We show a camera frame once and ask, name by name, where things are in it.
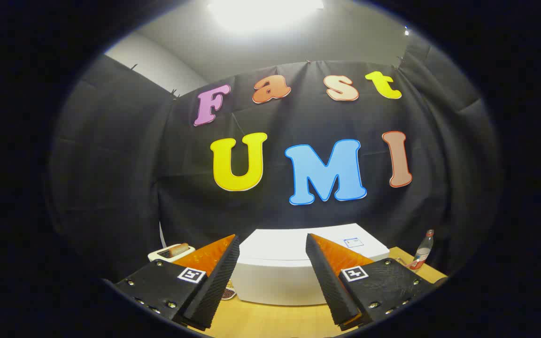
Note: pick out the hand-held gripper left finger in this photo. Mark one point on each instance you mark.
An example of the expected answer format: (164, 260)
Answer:
(214, 291)

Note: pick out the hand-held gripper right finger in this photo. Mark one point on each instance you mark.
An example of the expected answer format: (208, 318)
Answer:
(329, 286)

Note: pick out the white microwave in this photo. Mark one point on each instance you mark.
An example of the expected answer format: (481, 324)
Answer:
(275, 277)

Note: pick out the white divided bean dish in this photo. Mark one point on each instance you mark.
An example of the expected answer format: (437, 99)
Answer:
(228, 293)

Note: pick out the toast bread slice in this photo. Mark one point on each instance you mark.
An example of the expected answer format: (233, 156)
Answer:
(180, 249)

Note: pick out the cream toaster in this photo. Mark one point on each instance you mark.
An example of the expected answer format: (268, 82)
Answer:
(160, 255)

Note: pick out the clear plastic water bottle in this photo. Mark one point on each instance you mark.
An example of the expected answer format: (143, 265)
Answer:
(423, 253)

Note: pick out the ceiling light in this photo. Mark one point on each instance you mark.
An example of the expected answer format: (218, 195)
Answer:
(266, 11)

